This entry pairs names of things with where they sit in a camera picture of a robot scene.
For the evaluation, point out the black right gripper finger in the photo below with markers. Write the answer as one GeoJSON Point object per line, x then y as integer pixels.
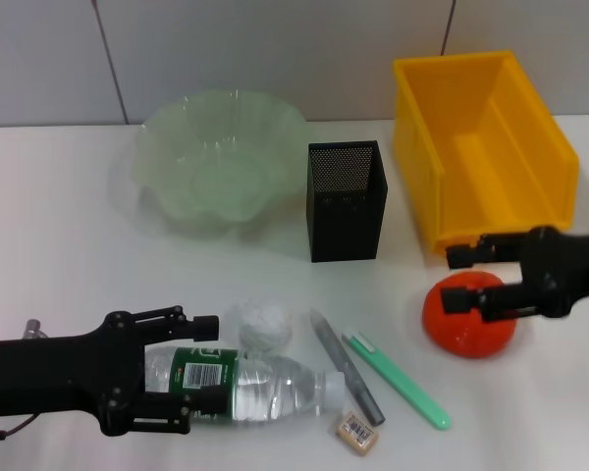
{"type": "Point", "coordinates": [505, 301]}
{"type": "Point", "coordinates": [464, 256]}

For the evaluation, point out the clear water bottle green label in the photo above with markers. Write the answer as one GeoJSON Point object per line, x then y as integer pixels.
{"type": "Point", "coordinates": [275, 382]}

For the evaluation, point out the beige eraser with barcode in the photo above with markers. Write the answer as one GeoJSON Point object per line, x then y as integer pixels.
{"type": "Point", "coordinates": [356, 428]}

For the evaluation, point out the yellow plastic bin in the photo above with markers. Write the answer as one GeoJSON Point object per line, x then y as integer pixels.
{"type": "Point", "coordinates": [471, 147]}

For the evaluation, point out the mint green pen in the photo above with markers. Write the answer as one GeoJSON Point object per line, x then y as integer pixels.
{"type": "Point", "coordinates": [397, 382]}

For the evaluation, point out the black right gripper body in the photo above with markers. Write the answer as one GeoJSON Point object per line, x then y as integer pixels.
{"type": "Point", "coordinates": [569, 265]}

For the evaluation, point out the pale green glass fruit bowl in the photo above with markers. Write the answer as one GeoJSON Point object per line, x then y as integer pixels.
{"type": "Point", "coordinates": [216, 181]}

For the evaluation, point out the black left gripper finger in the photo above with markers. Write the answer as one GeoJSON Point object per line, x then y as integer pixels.
{"type": "Point", "coordinates": [216, 400]}
{"type": "Point", "coordinates": [206, 328]}

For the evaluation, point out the white paper ball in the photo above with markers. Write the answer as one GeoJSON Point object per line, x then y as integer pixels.
{"type": "Point", "coordinates": [265, 326]}

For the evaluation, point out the orange fruit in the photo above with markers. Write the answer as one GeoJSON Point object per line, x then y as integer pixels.
{"type": "Point", "coordinates": [471, 338]}

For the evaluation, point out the grey glitter pen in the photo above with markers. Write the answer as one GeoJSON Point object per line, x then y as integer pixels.
{"type": "Point", "coordinates": [348, 370]}

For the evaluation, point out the black mesh pen holder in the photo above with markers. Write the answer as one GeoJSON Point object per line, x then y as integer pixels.
{"type": "Point", "coordinates": [346, 225]}

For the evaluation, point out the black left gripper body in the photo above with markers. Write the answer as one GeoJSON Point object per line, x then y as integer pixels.
{"type": "Point", "coordinates": [54, 373]}

